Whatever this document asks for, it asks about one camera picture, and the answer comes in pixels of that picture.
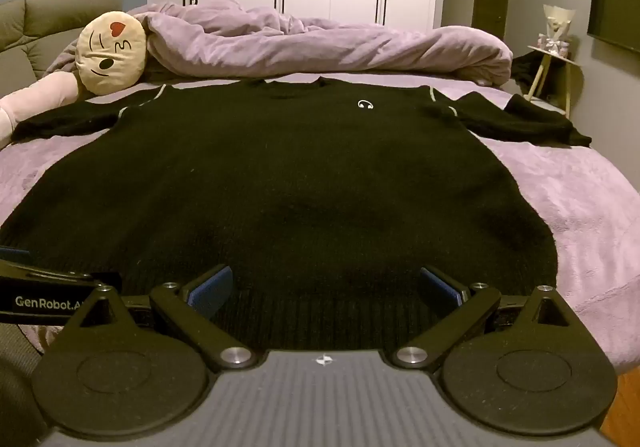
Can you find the cream wrapped bouquet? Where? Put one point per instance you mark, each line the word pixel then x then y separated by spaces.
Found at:
pixel 557 22

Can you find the bed with purple sheet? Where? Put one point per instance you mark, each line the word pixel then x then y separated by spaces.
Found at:
pixel 575 207

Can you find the black knit sweater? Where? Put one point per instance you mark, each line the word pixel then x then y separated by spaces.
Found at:
pixel 300 177

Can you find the dark cloth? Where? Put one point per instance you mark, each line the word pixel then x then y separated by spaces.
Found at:
pixel 527 69

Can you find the purple duvet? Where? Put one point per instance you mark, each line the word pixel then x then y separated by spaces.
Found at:
pixel 325 47

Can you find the small white ribbon ornament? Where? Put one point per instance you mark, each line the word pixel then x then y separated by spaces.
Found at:
pixel 552 44

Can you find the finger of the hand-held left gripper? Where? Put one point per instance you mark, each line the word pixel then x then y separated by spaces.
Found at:
pixel 50 272

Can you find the beige face plush pillow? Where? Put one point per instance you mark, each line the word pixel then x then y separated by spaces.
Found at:
pixel 107 57

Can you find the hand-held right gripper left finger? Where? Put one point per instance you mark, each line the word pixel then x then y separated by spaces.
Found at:
pixel 216 286

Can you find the wall-mounted television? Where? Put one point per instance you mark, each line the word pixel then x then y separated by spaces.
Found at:
pixel 617 9

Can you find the small round side table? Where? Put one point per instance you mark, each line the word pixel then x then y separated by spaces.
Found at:
pixel 570 58

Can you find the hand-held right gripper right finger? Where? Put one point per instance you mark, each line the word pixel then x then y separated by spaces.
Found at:
pixel 440 285

